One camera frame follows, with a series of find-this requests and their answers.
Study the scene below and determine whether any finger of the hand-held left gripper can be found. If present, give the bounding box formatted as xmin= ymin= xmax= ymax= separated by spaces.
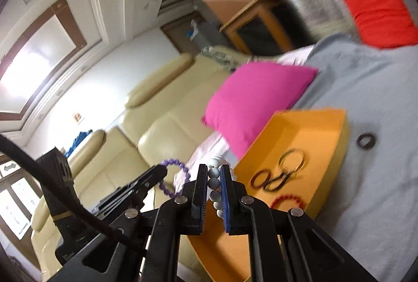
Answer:
xmin=93 ymin=185 xmax=155 ymax=215
xmin=123 ymin=165 xmax=168 ymax=192

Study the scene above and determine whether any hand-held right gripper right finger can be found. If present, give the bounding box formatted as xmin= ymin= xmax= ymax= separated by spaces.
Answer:
xmin=220 ymin=164 xmax=381 ymax=282

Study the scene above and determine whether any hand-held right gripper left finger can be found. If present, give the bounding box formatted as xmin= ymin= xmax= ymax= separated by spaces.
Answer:
xmin=41 ymin=164 xmax=208 ymax=282

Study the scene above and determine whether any white bead bracelet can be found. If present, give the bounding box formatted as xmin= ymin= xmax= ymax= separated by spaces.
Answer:
xmin=207 ymin=155 xmax=236 ymax=219

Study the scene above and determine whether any purple bead bracelet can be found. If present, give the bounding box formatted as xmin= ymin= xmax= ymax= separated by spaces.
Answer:
xmin=159 ymin=158 xmax=191 ymax=198

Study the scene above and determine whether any black bangle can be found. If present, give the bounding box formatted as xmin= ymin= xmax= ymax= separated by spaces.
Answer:
xmin=265 ymin=171 xmax=292 ymax=192

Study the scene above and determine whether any red bead bracelet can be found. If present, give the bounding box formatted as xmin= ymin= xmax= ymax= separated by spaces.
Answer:
xmin=270 ymin=194 xmax=307 ymax=208

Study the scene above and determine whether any thin dark bangle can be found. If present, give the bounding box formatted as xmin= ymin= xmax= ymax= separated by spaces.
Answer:
xmin=278 ymin=151 xmax=307 ymax=174

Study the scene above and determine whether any orange box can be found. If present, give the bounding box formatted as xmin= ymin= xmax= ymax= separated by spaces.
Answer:
xmin=178 ymin=109 xmax=350 ymax=282

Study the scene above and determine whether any cream leather sofa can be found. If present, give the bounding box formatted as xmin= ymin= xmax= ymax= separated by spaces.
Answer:
xmin=31 ymin=45 xmax=281 ymax=282

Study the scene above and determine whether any blue cloth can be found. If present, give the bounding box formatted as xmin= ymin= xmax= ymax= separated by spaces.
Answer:
xmin=65 ymin=130 xmax=94 ymax=158

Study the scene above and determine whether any window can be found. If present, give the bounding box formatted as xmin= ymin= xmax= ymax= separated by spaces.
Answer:
xmin=0 ymin=160 xmax=35 ymax=238

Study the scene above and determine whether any pink pillow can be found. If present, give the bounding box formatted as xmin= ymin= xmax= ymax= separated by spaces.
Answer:
xmin=201 ymin=62 xmax=319 ymax=160

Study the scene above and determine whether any patterned cloth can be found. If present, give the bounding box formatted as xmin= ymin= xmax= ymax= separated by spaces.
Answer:
xmin=201 ymin=45 xmax=253 ymax=72

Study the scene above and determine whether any wooden cabinet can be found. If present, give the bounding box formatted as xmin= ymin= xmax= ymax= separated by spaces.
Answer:
xmin=219 ymin=0 xmax=294 ymax=56

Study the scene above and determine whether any red cloth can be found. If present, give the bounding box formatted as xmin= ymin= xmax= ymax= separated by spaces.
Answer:
xmin=342 ymin=0 xmax=418 ymax=49

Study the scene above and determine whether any black cable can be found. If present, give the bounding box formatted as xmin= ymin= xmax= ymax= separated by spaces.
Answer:
xmin=0 ymin=134 xmax=146 ymax=253

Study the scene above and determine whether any small dark ring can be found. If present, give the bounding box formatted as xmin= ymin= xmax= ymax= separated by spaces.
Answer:
xmin=357 ymin=133 xmax=376 ymax=150

